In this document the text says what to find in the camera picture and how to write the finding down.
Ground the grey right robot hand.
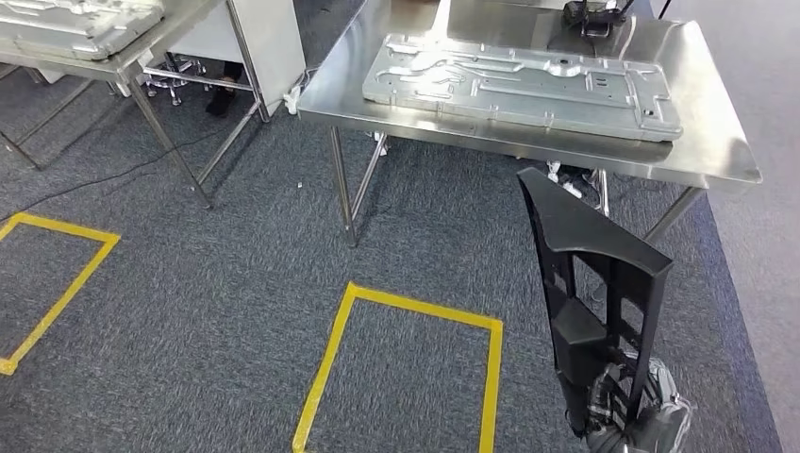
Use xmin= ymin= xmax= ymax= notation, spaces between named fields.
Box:
xmin=584 ymin=353 xmax=698 ymax=453

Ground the black plastic plate holder part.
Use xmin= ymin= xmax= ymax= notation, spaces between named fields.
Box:
xmin=517 ymin=166 xmax=675 ymax=439

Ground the stainless steel workbench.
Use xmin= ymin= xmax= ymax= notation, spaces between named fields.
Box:
xmin=296 ymin=0 xmax=764 ymax=249

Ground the embossed sheet metal plate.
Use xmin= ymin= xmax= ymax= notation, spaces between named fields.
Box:
xmin=0 ymin=0 xmax=166 ymax=62
xmin=362 ymin=32 xmax=684 ymax=143

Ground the black router with antennas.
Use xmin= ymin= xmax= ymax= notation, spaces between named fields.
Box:
xmin=560 ymin=0 xmax=636 ymax=40

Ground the white divider panel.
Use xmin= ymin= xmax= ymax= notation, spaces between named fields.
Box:
xmin=168 ymin=0 xmax=308 ymax=118

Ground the person's foot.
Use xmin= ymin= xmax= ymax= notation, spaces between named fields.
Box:
xmin=205 ymin=60 xmax=243 ymax=119

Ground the chrome chair base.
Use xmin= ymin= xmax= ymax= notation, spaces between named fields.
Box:
xmin=142 ymin=53 xmax=208 ymax=108

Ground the stainless steel table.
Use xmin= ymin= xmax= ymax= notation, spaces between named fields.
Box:
xmin=0 ymin=0 xmax=271 ymax=210

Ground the black floor cable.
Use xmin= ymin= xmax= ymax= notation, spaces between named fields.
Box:
xmin=0 ymin=115 xmax=236 ymax=221

